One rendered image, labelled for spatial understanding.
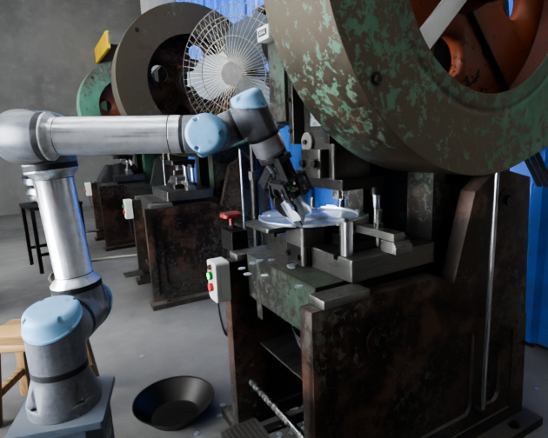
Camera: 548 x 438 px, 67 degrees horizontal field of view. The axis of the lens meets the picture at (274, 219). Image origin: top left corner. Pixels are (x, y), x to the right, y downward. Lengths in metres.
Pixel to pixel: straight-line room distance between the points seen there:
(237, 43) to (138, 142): 1.21
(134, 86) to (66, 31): 5.48
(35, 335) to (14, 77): 6.82
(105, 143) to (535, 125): 0.90
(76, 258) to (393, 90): 0.79
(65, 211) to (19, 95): 6.61
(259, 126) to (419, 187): 0.56
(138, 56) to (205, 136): 1.64
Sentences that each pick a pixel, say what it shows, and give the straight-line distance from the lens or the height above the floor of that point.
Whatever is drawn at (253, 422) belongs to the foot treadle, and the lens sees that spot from 1.42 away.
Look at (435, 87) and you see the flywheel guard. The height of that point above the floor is 1.09.
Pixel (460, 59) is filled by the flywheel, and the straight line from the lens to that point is 1.02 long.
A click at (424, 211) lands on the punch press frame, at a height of 0.78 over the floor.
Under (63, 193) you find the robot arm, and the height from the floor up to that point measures 0.91.
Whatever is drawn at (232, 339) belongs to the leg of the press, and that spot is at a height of 0.35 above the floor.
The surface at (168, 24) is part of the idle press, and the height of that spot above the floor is 1.62.
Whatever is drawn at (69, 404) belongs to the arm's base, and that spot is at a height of 0.48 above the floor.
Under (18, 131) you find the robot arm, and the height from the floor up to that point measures 1.05.
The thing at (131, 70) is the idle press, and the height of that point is 1.38.
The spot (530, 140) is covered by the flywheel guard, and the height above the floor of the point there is 0.98.
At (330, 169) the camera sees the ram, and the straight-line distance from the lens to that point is 1.18.
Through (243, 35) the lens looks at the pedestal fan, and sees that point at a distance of 1.99.
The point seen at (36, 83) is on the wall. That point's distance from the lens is 7.66.
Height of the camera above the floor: 1.02
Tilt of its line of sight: 11 degrees down
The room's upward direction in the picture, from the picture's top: 2 degrees counter-clockwise
